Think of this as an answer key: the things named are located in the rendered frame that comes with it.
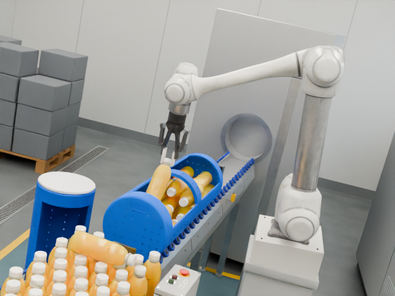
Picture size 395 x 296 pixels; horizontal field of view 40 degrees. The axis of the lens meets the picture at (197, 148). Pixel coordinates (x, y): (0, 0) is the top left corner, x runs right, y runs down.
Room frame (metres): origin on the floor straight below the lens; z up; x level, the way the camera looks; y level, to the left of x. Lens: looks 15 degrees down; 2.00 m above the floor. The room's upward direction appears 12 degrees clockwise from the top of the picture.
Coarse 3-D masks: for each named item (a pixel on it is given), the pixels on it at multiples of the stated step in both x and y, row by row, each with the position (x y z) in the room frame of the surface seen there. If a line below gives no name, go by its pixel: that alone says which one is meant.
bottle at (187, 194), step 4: (188, 188) 2.43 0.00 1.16; (200, 188) 2.48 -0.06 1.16; (184, 192) 2.37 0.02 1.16; (188, 192) 2.36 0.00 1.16; (180, 196) 2.35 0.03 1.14; (184, 196) 2.34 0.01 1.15; (188, 196) 2.34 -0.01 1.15; (192, 196) 2.35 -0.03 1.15; (188, 200) 2.32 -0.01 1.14; (192, 200) 2.34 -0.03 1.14; (188, 204) 2.33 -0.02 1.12; (192, 204) 2.36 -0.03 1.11
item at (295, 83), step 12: (300, 84) 3.27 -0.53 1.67; (288, 96) 3.27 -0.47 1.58; (288, 108) 3.26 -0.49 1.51; (288, 120) 3.26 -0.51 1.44; (288, 132) 3.30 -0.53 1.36; (276, 144) 3.26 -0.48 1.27; (276, 156) 3.26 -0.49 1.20; (276, 168) 3.26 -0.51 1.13; (264, 192) 3.26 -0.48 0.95; (264, 204) 3.26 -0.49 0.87; (240, 276) 3.27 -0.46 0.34
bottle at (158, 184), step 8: (160, 168) 2.19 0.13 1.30; (168, 168) 2.20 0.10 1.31; (152, 176) 2.19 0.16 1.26; (160, 176) 2.16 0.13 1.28; (168, 176) 2.18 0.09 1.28; (152, 184) 2.14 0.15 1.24; (160, 184) 2.15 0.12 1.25; (152, 192) 2.12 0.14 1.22; (160, 192) 2.13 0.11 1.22; (160, 200) 2.13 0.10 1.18
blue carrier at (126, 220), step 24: (192, 168) 2.83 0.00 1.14; (216, 168) 2.75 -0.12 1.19; (144, 192) 2.05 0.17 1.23; (192, 192) 2.35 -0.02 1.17; (216, 192) 2.69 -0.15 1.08; (120, 216) 2.00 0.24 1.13; (144, 216) 1.98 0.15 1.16; (168, 216) 2.00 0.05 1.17; (192, 216) 2.28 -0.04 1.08; (120, 240) 2.00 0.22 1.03; (144, 240) 1.97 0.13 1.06; (168, 240) 1.98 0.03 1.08
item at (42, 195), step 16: (48, 192) 2.36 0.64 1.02; (48, 208) 2.58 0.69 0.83; (64, 208) 2.62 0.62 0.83; (80, 208) 2.61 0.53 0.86; (32, 224) 2.41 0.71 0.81; (48, 224) 2.59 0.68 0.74; (64, 224) 2.62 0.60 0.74; (80, 224) 2.60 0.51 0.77; (32, 240) 2.39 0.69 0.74; (48, 240) 2.60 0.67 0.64; (32, 256) 2.38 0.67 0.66; (48, 256) 2.61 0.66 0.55
